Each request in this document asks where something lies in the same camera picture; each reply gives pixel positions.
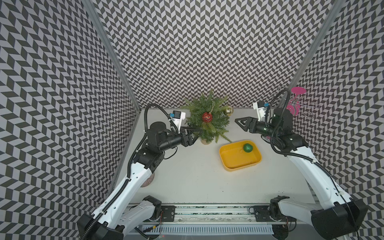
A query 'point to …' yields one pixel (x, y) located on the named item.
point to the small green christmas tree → (218, 128)
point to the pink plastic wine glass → (294, 105)
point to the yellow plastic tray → (234, 157)
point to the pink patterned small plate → (148, 181)
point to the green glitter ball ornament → (247, 147)
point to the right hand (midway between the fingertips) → (238, 123)
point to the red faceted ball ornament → (207, 117)
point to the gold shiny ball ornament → (228, 111)
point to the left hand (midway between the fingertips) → (199, 132)
